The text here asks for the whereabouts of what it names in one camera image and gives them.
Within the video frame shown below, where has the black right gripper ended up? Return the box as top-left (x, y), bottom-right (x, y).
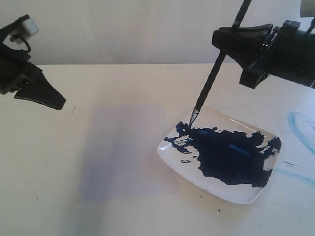
top-left (212, 20), bottom-right (302, 88)

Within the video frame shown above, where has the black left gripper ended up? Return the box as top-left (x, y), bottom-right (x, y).
top-left (0, 14), bottom-right (66, 110)

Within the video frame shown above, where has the black paintbrush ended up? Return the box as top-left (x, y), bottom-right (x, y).
top-left (189, 0), bottom-right (251, 128)

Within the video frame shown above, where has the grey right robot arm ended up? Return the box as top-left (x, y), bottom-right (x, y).
top-left (212, 20), bottom-right (315, 89)

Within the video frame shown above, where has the white sheet of paper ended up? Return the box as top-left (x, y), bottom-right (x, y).
top-left (79, 104), bottom-right (178, 202)

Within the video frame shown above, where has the white square paint plate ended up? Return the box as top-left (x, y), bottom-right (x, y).
top-left (158, 107), bottom-right (281, 204)

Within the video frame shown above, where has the black left camera cable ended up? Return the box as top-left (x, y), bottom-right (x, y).
top-left (11, 34), bottom-right (32, 52)

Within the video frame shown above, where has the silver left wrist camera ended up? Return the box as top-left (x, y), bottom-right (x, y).
top-left (21, 16), bottom-right (39, 38)

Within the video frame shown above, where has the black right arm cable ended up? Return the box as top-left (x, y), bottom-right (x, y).
top-left (305, 19), bottom-right (315, 36)

